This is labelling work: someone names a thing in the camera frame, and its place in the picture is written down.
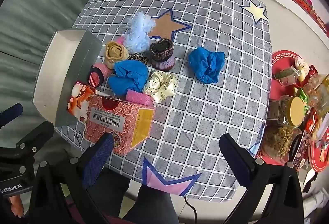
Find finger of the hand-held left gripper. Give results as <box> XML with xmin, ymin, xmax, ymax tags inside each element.
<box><xmin>0</xmin><ymin>103</ymin><xmax>23</xmax><ymax>127</ymax></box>
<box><xmin>15</xmin><ymin>121</ymin><xmax>55</xmax><ymax>155</ymax></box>

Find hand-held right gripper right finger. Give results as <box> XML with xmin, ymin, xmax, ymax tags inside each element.
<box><xmin>219</xmin><ymin>133</ymin><xmax>305</xmax><ymax>224</ymax></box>

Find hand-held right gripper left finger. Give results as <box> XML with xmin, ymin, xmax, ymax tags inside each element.
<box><xmin>28</xmin><ymin>133</ymin><xmax>121</xmax><ymax>224</ymax></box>

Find grey cardboard box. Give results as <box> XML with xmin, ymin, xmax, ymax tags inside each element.
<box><xmin>31</xmin><ymin>29</ymin><xmax>106</xmax><ymax>127</ymax></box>

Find pink striped sock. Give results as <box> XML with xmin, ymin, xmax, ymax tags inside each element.
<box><xmin>88</xmin><ymin>63</ymin><xmax>114</xmax><ymax>87</ymax></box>

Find blue plastic shoe cover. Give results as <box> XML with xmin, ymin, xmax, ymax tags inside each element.
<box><xmin>107</xmin><ymin>60</ymin><xmax>149</xmax><ymax>93</ymax></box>
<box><xmin>188</xmin><ymin>46</ymin><xmax>225</xmax><ymax>84</ymax></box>

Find cream polka dot scrunchie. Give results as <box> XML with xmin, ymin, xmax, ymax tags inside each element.
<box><xmin>142</xmin><ymin>70</ymin><xmax>179</xmax><ymax>103</ymax></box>

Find tan sock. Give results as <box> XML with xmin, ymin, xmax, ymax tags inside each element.
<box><xmin>105</xmin><ymin>41</ymin><xmax>129</xmax><ymax>70</ymax></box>

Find leopard print scrunchie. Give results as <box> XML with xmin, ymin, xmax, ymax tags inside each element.
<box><xmin>127</xmin><ymin>52</ymin><xmax>151</xmax><ymax>65</ymax></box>

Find purple brown knitted bootie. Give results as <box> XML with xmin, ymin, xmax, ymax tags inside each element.
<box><xmin>149</xmin><ymin>38</ymin><xmax>176</xmax><ymax>72</ymax></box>

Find light blue fluffy scrunchie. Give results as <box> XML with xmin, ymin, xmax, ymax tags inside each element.
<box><xmin>123</xmin><ymin>11</ymin><xmax>156</xmax><ymax>53</ymax></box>

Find person's left hand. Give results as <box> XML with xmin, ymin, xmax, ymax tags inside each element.
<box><xmin>10</xmin><ymin>194</ymin><xmax>25</xmax><ymax>218</ymax></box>

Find pink patterned carton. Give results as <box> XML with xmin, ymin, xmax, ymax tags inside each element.
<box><xmin>67</xmin><ymin>82</ymin><xmax>155</xmax><ymax>156</ymax></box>

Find glass jar of peanuts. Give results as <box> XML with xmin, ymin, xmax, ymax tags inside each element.
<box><xmin>261</xmin><ymin>125</ymin><xmax>302</xmax><ymax>163</ymax></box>

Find grey checked star-print blanket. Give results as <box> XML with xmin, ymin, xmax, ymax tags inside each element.
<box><xmin>54</xmin><ymin>0</ymin><xmax>273</xmax><ymax>202</ymax></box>

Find person's dark trousers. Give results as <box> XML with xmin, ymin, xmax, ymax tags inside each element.
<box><xmin>86</xmin><ymin>175</ymin><xmax>180</xmax><ymax>224</ymax></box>

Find glass jar with yellow lid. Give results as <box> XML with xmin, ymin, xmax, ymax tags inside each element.
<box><xmin>267</xmin><ymin>95</ymin><xmax>309</xmax><ymax>127</ymax></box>

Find round red tray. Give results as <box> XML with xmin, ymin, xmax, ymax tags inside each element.
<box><xmin>271</xmin><ymin>50</ymin><xmax>316</xmax><ymax>101</ymax></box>

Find grey-green pleated curtain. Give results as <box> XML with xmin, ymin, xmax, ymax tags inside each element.
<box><xmin>0</xmin><ymin>0</ymin><xmax>121</xmax><ymax>137</ymax></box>

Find black cable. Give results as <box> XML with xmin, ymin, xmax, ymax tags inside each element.
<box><xmin>184</xmin><ymin>196</ymin><xmax>198</xmax><ymax>224</ymax></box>

